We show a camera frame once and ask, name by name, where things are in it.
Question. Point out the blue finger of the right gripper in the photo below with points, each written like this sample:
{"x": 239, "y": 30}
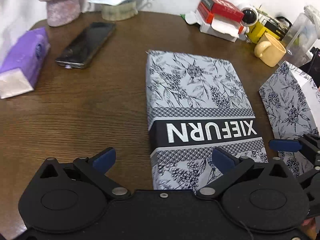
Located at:
{"x": 285, "y": 145}

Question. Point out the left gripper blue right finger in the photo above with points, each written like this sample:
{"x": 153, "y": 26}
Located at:
{"x": 232, "y": 170}

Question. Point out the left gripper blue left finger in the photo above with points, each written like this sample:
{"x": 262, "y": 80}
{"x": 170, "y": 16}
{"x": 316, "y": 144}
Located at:
{"x": 95, "y": 168}

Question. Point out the floral box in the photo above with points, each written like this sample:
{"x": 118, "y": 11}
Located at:
{"x": 291, "y": 99}

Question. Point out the floral box lid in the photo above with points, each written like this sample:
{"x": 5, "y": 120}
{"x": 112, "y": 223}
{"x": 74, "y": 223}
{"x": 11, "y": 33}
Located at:
{"x": 195, "y": 103}

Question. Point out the tablet with video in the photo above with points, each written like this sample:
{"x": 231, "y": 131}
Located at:
{"x": 312, "y": 68}

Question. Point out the yellow mug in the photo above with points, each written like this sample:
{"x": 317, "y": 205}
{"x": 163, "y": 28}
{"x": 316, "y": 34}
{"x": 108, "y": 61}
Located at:
{"x": 269, "y": 50}

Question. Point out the clear water bottle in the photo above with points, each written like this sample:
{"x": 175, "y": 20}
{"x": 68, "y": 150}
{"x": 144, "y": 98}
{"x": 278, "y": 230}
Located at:
{"x": 301, "y": 37}

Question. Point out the black smartphone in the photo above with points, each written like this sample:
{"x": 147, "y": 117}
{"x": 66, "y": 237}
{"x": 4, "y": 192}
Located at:
{"x": 80, "y": 52}

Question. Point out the yellow black box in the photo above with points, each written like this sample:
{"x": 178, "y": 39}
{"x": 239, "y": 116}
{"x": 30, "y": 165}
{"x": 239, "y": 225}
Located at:
{"x": 276, "y": 27}

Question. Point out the purple tissue pack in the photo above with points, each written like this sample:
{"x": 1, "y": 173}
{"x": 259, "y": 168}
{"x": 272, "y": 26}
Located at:
{"x": 21, "y": 67}

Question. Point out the white tray box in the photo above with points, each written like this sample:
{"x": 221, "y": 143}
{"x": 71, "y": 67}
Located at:
{"x": 220, "y": 27}

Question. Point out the red box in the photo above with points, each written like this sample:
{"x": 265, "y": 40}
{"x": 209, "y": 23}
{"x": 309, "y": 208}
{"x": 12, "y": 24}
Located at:
{"x": 208, "y": 9}

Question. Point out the white robot camera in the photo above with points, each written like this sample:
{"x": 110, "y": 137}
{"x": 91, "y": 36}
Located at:
{"x": 250, "y": 16}

